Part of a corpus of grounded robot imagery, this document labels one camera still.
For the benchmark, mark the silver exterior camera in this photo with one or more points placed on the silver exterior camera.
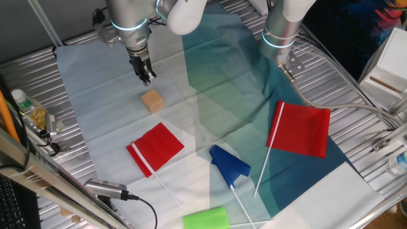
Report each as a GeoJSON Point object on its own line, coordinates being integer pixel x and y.
{"type": "Point", "coordinates": [103, 188]}

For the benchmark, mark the orange pole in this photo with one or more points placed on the orange pole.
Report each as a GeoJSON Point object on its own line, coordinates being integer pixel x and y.
{"type": "Point", "coordinates": [5, 114]}

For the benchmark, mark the blue flag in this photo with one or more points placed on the blue flag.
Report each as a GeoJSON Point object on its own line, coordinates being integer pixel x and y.
{"type": "Point", "coordinates": [227, 163]}

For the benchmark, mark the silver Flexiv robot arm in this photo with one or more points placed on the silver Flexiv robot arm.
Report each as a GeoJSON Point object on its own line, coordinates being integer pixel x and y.
{"type": "Point", "coordinates": [133, 19]}

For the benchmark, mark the small red flag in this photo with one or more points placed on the small red flag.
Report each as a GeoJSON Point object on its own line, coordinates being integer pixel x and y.
{"type": "Point", "coordinates": [159, 146]}

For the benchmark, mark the clear water bottle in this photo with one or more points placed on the clear water bottle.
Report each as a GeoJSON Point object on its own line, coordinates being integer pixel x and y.
{"type": "Point", "coordinates": [399, 163]}

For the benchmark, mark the small wooden block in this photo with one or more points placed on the small wooden block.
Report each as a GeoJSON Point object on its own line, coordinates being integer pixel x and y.
{"type": "Point", "coordinates": [152, 101]}

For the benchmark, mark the yellow liquid bottle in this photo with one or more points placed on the yellow liquid bottle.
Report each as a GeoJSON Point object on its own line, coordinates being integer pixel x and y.
{"type": "Point", "coordinates": [30, 109]}

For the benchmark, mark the dark colourful backdrop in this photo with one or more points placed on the dark colourful backdrop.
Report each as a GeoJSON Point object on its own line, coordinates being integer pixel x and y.
{"type": "Point", "coordinates": [349, 31]}

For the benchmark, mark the wrist camera with grey bracket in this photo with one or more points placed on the wrist camera with grey bracket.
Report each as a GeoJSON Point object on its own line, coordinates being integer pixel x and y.
{"type": "Point", "coordinates": [101, 27]}

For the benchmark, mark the white box with slot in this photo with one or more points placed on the white box with slot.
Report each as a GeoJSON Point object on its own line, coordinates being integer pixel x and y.
{"type": "Point", "coordinates": [386, 73]}

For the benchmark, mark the aluminium frame bar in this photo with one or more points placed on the aluminium frame bar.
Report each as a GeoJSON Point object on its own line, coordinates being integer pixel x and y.
{"type": "Point", "coordinates": [51, 181]}

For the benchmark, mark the large red flag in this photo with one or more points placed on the large red flag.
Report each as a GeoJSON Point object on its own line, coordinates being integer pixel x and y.
{"type": "Point", "coordinates": [302, 130]}

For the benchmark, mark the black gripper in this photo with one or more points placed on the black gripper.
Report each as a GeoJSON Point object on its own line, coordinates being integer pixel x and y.
{"type": "Point", "coordinates": [140, 62]}

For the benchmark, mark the teal and white tablecloth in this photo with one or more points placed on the teal and white tablecloth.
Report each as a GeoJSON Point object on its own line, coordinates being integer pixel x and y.
{"type": "Point", "coordinates": [222, 95]}

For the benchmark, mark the green flag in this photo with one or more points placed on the green flag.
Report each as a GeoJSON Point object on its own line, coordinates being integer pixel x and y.
{"type": "Point", "coordinates": [206, 219]}

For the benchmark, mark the thin aluminium profile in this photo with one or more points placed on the thin aluminium profile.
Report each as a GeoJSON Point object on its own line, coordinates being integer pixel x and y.
{"type": "Point", "coordinates": [44, 22]}

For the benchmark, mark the black keyboard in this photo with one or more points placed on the black keyboard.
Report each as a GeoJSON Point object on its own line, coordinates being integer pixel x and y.
{"type": "Point", "coordinates": [12, 206]}

